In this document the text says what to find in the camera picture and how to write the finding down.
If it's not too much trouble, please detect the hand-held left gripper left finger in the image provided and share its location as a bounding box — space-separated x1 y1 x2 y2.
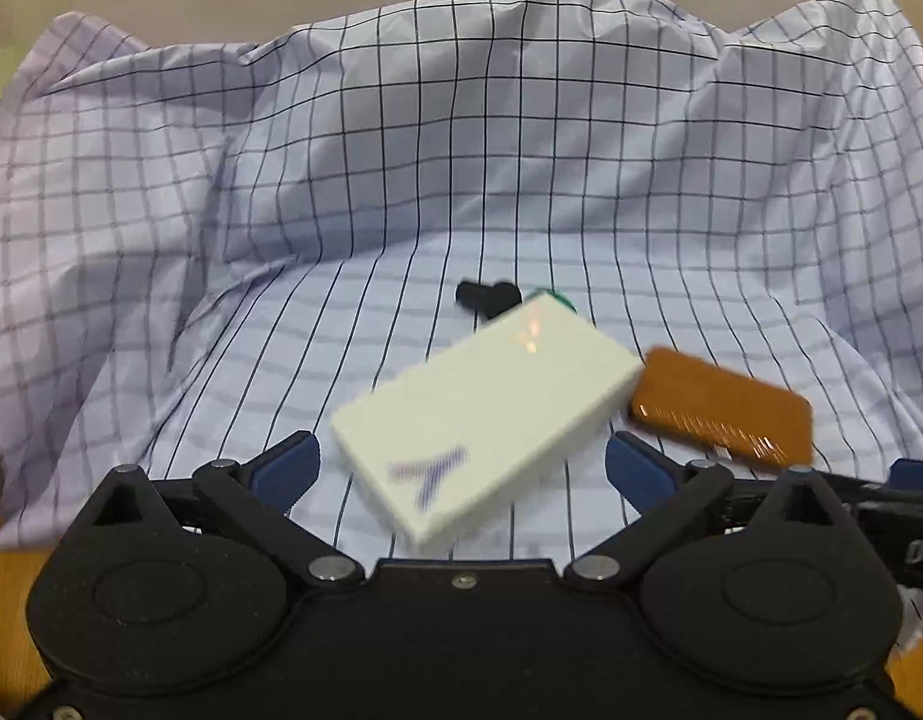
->
79 431 365 590

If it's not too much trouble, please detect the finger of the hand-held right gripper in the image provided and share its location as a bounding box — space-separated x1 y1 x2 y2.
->
825 457 923 518

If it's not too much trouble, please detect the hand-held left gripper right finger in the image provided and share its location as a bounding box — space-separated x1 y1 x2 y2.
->
562 431 856 590

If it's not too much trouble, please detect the white rectangular carton box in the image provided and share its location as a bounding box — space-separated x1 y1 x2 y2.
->
331 292 646 547

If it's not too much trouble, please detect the brown leather wallet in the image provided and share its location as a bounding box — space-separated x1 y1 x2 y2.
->
628 346 815 466

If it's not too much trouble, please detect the green round object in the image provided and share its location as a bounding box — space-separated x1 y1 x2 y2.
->
523 286 577 316

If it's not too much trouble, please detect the small black object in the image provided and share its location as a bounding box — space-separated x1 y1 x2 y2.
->
455 279 524 320

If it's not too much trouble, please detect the white checked bed sheet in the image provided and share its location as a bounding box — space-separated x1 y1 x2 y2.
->
0 0 923 646

